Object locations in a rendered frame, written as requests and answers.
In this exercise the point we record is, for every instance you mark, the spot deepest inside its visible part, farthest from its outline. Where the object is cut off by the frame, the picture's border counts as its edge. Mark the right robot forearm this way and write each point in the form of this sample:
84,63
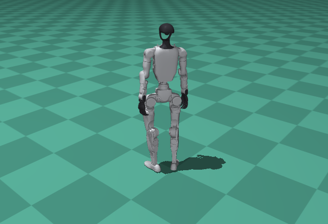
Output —
184,83

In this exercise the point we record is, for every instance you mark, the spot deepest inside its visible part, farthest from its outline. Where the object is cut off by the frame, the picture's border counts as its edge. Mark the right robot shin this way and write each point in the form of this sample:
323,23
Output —
174,145

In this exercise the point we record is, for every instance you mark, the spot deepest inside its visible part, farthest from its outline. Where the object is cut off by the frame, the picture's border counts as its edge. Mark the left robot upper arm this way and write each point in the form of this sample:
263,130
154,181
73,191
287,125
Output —
147,55

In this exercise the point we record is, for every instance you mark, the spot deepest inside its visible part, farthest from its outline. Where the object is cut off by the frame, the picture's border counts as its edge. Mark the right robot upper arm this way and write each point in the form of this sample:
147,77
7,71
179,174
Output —
182,61

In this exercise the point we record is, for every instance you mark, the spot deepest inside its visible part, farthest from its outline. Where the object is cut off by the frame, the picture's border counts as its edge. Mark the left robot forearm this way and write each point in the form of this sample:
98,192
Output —
143,85

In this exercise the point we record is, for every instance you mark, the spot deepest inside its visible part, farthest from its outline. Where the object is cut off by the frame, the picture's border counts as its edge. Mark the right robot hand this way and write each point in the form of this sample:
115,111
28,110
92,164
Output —
184,99

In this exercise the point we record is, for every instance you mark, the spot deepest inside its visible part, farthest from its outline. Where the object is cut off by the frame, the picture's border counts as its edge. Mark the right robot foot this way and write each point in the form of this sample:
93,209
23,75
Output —
174,165

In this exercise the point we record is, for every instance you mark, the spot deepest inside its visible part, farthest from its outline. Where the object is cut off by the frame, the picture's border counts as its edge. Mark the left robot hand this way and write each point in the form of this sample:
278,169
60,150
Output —
141,106

